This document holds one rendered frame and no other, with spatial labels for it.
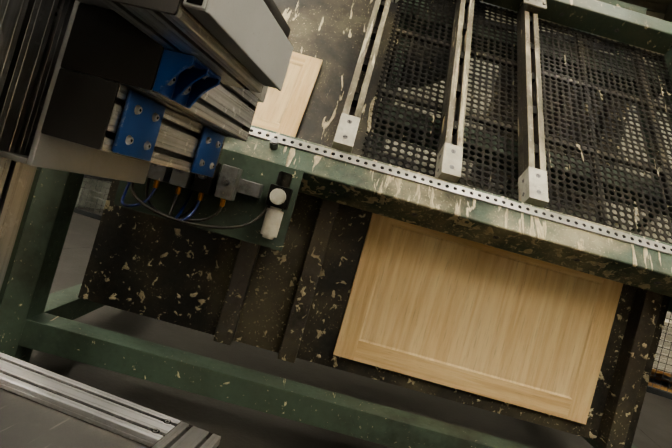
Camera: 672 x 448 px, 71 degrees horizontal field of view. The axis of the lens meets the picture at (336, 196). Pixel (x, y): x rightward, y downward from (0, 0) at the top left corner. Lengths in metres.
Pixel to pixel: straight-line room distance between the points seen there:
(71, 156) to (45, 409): 0.55
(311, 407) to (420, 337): 0.45
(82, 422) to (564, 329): 1.46
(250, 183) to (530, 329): 1.08
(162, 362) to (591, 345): 1.41
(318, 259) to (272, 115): 0.49
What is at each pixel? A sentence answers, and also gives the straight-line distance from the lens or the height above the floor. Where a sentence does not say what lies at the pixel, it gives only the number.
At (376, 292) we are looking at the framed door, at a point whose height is 0.49.
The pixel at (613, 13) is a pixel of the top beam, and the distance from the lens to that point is 2.51.
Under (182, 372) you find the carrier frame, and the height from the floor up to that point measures 0.15.
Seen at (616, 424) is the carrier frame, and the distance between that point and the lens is 1.99.
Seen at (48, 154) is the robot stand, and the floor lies 0.70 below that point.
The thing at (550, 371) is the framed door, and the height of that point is 0.39.
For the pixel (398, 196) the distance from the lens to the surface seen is 1.39.
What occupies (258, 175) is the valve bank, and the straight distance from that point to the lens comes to 1.38.
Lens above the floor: 0.74
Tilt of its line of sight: 1 degrees up
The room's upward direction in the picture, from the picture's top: 16 degrees clockwise
